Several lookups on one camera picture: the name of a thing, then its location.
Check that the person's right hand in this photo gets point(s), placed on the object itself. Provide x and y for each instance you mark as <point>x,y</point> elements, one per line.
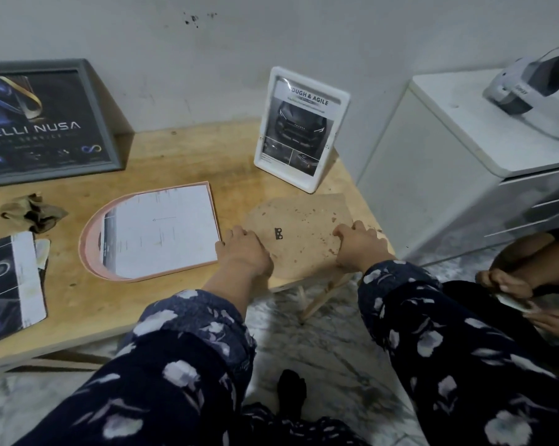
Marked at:
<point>365,250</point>

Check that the person's left hand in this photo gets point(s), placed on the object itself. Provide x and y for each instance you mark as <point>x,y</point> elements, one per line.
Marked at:
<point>244,250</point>

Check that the arched brown backing board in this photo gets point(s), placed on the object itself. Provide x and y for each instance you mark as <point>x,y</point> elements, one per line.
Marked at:
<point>302,218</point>

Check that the white picture frame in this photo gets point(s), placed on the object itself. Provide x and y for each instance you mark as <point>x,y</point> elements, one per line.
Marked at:
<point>263,134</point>

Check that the pink arched picture frame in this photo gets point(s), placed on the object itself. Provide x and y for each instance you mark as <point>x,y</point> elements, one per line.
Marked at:
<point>90,241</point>

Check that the grey picture frame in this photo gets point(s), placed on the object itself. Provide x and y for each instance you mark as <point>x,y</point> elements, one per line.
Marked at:
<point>103,125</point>

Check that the brown wiping cloth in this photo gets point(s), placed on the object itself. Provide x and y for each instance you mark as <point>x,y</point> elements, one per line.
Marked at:
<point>33,213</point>

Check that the arched car dashboard print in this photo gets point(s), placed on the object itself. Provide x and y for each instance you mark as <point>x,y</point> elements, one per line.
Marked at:
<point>10,287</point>

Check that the person's right forearm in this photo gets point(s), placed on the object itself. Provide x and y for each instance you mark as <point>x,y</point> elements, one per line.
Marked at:
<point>447,357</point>

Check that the person's left forearm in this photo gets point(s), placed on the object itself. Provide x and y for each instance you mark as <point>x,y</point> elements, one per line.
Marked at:
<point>168,376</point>

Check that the person's right foot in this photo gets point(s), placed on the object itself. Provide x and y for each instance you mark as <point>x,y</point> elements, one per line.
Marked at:
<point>291,394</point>

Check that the person's dark floral dress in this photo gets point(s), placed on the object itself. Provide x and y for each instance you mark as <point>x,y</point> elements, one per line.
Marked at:
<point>298,432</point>

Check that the white cabinet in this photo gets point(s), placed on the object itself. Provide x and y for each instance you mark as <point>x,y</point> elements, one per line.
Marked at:
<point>423,181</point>

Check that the black car brochure print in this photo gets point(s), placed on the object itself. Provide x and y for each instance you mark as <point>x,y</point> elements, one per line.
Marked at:
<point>298,125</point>

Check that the white grey handheld device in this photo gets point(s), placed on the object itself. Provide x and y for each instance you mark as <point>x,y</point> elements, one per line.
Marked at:
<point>521,85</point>

